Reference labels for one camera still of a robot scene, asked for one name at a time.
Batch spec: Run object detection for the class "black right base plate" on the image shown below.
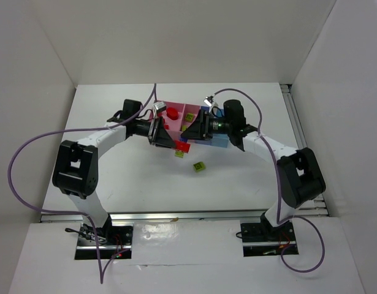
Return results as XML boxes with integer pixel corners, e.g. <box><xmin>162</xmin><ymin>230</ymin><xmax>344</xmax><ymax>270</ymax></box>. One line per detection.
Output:
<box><xmin>235</xmin><ymin>222</ymin><xmax>299</xmax><ymax>257</ymax></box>

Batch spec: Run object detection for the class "aluminium side rail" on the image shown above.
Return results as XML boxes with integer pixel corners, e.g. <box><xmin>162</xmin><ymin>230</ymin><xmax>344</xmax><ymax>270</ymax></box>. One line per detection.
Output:
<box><xmin>280</xmin><ymin>84</ymin><xmax>328</xmax><ymax>216</ymax></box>

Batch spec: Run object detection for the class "green lego brick with studs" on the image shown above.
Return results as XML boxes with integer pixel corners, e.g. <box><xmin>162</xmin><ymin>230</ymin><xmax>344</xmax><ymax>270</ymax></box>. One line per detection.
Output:
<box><xmin>185</xmin><ymin>113</ymin><xmax>195</xmax><ymax>123</ymax></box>

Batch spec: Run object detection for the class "light blue container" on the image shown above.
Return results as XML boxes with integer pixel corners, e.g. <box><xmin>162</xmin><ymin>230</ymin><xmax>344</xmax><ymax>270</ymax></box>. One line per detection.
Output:
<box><xmin>211</xmin><ymin>107</ymin><xmax>229</xmax><ymax>148</ymax></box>

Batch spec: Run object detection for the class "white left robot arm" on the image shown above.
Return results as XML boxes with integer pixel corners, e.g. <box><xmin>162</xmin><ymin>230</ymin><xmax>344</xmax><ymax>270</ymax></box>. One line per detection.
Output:
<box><xmin>52</xmin><ymin>99</ymin><xmax>176</xmax><ymax>239</ymax></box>

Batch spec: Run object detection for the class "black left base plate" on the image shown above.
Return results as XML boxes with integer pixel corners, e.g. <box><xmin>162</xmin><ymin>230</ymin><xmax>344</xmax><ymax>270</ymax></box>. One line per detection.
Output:
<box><xmin>74</xmin><ymin>224</ymin><xmax>134</xmax><ymax>260</ymax></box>

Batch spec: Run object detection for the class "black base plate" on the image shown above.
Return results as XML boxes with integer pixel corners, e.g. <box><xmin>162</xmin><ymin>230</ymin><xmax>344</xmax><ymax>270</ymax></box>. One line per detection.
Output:
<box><xmin>235</xmin><ymin>222</ymin><xmax>299</xmax><ymax>257</ymax></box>
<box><xmin>74</xmin><ymin>224</ymin><xmax>134</xmax><ymax>260</ymax></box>

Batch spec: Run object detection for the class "green lego plate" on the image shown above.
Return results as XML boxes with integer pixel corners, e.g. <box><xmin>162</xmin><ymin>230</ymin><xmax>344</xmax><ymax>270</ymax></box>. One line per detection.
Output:
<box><xmin>175</xmin><ymin>150</ymin><xmax>184</xmax><ymax>158</ymax></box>

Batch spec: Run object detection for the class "small green lego brick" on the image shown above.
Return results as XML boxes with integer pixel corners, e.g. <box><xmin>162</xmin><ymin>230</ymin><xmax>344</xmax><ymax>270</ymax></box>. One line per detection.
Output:
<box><xmin>193</xmin><ymin>162</ymin><xmax>206</xmax><ymax>172</ymax></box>

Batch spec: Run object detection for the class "large red lego brick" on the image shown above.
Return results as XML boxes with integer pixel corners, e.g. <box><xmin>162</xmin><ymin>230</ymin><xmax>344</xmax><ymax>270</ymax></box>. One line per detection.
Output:
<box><xmin>175</xmin><ymin>140</ymin><xmax>191</xmax><ymax>153</ymax></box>

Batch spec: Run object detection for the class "dark blue container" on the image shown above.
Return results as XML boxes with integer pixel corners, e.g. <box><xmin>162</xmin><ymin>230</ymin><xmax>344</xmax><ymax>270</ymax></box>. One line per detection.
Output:
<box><xmin>194</xmin><ymin>106</ymin><xmax>211</xmax><ymax>145</ymax></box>

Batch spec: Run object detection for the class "aluminium front rail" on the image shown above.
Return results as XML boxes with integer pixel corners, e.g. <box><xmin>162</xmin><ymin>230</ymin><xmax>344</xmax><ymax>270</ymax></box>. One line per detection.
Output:
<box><xmin>40</xmin><ymin>208</ymin><xmax>329</xmax><ymax>223</ymax></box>

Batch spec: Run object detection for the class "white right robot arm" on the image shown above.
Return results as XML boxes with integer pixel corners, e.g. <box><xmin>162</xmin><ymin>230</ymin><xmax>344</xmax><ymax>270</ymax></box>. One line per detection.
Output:
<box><xmin>181</xmin><ymin>99</ymin><xmax>326</xmax><ymax>236</ymax></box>

